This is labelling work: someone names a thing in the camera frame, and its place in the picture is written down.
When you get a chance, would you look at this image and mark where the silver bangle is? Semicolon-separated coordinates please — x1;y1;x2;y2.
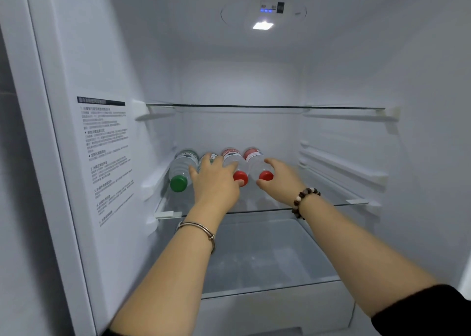
176;221;217;255

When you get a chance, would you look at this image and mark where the white refrigerator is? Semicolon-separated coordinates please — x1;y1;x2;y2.
0;0;471;336

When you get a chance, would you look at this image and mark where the white instruction label sticker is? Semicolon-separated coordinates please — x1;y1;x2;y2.
76;96;135;228

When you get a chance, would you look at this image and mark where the brown white beaded bracelet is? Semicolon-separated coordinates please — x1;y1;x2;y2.
291;187;321;221

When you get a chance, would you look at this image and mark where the person's left forearm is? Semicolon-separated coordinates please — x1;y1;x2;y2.
110;211;225;336

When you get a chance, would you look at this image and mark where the person's black right sleeve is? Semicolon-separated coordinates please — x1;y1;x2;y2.
370;284;471;336

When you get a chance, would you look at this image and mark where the person's right hand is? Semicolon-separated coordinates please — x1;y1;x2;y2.
256;158;308;207

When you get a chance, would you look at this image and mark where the person's right forearm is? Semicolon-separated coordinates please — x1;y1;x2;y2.
300;196;439;318

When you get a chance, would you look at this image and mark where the person's left hand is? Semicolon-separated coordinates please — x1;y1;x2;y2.
188;152;246;223

